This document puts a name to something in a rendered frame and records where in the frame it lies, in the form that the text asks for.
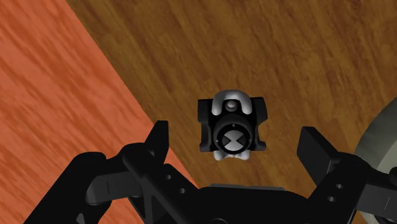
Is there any brown wooden table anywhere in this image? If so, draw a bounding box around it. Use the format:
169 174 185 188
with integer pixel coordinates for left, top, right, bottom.
66 0 397 224

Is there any black and white toy gadget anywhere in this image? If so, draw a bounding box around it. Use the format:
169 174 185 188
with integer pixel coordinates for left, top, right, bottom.
197 89 268 162

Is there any grey round object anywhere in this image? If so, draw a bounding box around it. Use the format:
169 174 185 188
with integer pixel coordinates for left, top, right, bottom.
354 97 397 224

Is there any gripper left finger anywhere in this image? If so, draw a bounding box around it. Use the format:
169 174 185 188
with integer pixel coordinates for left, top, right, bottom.
24 120 200 224

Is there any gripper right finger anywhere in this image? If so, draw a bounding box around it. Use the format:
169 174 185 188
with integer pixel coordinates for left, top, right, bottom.
296 126 397 224

